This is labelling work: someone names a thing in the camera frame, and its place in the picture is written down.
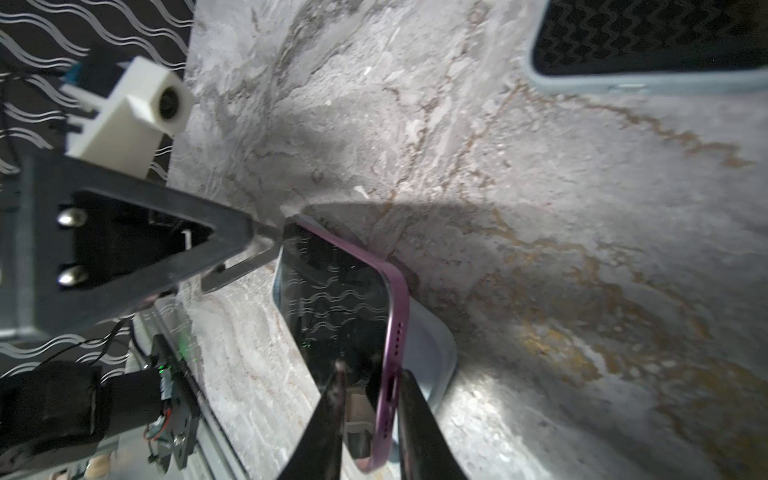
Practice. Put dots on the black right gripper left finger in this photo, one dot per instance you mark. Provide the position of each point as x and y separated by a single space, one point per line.
318 455

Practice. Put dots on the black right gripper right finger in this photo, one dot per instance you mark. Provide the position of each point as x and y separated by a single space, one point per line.
423 450

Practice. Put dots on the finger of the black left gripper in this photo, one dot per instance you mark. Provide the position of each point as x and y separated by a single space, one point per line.
81 243
222 275

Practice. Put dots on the light blue phone case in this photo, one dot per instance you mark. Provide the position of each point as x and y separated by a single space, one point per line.
702 83
430 354

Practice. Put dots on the black smartphone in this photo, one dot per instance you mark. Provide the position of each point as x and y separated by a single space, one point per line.
342 303
650 37

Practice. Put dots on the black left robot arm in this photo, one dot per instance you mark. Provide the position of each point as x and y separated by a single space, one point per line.
62 410

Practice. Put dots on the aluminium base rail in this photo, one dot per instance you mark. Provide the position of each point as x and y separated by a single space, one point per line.
193 445

